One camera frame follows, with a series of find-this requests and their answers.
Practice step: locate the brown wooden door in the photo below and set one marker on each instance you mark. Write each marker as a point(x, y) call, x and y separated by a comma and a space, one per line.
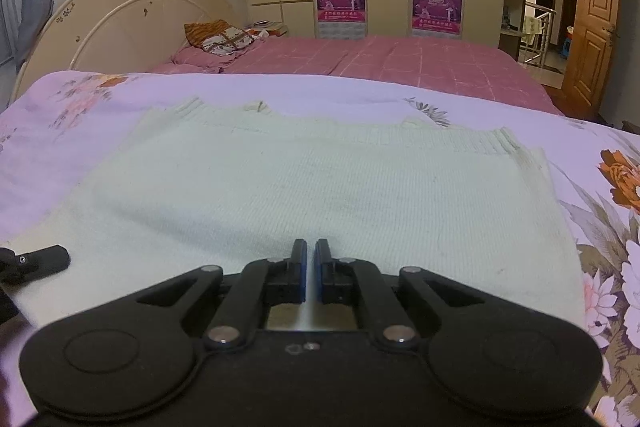
point(591, 56)

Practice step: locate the pink checked bed cover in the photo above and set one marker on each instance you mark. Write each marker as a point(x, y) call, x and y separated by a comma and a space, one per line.
point(444, 65)

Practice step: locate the lavender floral bed sheet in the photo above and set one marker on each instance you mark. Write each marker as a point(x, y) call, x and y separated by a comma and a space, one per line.
point(68, 122)

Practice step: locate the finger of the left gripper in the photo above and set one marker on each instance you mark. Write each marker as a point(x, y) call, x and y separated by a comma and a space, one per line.
point(36, 265)

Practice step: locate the metal stair railing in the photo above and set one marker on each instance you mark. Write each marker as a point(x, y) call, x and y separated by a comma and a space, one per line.
point(536, 34)

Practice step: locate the cream knitted sweater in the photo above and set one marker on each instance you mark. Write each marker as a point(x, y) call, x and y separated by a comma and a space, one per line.
point(196, 184)

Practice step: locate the blue plastic stool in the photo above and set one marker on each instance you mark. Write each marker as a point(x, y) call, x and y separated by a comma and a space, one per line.
point(568, 39)

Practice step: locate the lower right purple poster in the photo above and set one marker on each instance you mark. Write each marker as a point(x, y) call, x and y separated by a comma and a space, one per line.
point(439, 18)

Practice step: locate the orange patterned pillow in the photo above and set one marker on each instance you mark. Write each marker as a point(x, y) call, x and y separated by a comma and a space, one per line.
point(221, 38)

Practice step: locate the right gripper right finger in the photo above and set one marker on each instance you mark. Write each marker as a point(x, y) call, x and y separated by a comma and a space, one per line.
point(470, 353)

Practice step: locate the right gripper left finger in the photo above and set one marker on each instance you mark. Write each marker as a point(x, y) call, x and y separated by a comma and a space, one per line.
point(137, 353)

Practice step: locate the cream curved headboard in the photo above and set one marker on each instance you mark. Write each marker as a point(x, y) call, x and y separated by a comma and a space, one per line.
point(115, 36)

